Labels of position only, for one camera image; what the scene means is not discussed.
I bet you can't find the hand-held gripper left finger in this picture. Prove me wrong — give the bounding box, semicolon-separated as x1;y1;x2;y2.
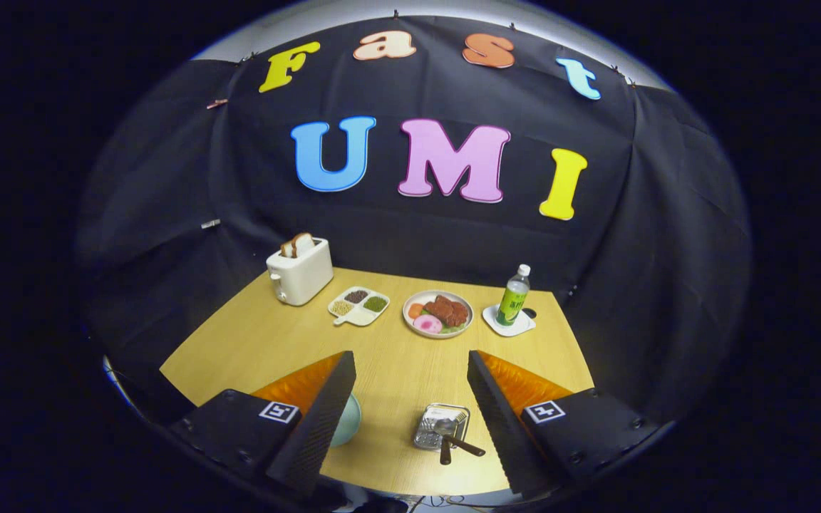
168;351;358;499

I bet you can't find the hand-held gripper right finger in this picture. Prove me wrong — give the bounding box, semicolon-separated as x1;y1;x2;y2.
468;350;668;499

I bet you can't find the pale green plate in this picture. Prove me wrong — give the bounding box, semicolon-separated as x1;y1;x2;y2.
330;393;362;448

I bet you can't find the white square coaster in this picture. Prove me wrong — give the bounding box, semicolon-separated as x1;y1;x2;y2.
482;304;537;338

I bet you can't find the green drink bottle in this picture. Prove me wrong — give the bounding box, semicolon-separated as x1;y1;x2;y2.
495;264;531;327

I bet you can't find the white divided bean dish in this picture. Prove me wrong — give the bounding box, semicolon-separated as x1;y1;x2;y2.
328;286;391;327

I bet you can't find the red meat piece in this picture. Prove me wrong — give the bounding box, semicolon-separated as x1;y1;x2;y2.
423;295;469;328

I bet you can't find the white plate with food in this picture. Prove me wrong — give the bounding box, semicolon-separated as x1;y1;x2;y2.
402;290;474;339

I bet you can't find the white toaster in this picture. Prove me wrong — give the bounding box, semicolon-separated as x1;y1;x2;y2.
266;237;334;307

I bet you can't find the metal wire basket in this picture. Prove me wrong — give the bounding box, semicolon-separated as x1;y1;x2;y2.
413;403;470;452

